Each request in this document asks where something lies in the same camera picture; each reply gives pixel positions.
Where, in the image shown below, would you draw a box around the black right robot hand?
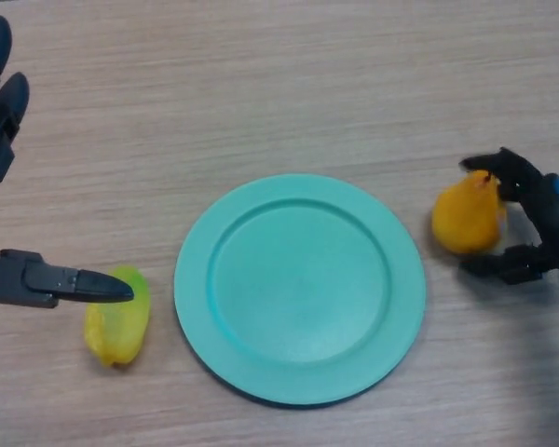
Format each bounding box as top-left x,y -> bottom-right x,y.
459,147 -> 559,286

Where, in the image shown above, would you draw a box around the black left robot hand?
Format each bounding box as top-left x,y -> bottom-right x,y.
0,15 -> 136,309

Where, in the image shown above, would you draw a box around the yellow pear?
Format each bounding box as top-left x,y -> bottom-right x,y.
430,169 -> 509,255

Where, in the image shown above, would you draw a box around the green round plate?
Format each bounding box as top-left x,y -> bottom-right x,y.
173,173 -> 428,411

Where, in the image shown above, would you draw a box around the yellow green starfruit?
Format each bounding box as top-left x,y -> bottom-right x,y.
83,264 -> 152,369

